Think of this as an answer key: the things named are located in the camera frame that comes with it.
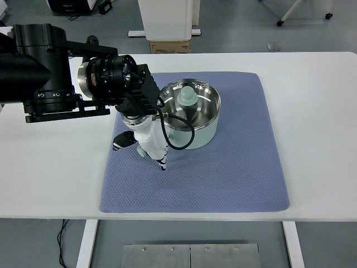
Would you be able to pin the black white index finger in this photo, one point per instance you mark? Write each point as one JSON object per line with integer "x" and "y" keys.
{"x": 163, "y": 161}

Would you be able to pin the white wheeled chair base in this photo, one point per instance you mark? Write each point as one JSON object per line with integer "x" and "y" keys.
{"x": 299, "y": 13}

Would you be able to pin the cardboard box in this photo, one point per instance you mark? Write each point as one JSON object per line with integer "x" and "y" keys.
{"x": 170, "y": 47}

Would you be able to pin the glass lid with green knob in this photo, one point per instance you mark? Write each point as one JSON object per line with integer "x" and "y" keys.
{"x": 193, "y": 100}

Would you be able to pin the metal floor plate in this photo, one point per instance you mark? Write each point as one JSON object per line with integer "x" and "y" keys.
{"x": 191, "y": 255}

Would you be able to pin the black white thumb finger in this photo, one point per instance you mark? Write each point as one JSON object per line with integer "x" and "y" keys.
{"x": 124, "y": 139}

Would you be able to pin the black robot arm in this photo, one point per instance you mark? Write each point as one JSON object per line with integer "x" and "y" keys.
{"x": 57, "y": 79}

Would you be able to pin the blue quilted mat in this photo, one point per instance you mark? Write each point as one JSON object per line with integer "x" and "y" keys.
{"x": 238, "y": 171}

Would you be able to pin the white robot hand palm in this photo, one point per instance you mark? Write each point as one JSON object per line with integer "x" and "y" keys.
{"x": 148, "y": 133}

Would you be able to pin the black equipment on floor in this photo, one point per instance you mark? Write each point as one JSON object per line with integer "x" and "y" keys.
{"x": 79, "y": 7}

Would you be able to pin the grey floor outlet cover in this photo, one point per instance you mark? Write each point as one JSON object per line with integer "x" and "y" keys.
{"x": 274, "y": 46}

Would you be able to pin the white table leg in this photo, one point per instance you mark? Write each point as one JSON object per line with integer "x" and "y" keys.
{"x": 293, "y": 244}
{"x": 87, "y": 243}

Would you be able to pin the green pot with handle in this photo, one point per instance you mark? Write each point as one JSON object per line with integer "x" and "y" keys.
{"x": 181, "y": 133}

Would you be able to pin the right white table leg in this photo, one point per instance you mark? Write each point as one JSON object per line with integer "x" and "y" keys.
{"x": 293, "y": 244}

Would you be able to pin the left white table leg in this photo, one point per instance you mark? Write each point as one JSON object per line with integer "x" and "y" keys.
{"x": 87, "y": 243}

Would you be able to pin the white cabinet on stand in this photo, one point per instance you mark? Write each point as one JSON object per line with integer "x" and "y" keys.
{"x": 168, "y": 20}

